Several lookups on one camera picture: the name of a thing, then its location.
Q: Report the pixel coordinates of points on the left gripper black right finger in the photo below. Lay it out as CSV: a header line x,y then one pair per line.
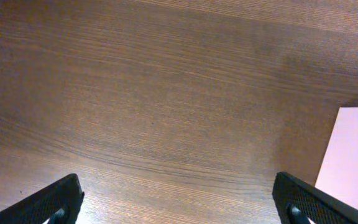
x,y
299,202

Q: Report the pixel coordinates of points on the pink cardboard box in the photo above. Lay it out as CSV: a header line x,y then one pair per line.
x,y
338,175

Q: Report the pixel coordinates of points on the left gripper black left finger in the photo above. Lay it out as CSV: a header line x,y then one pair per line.
x,y
59,202

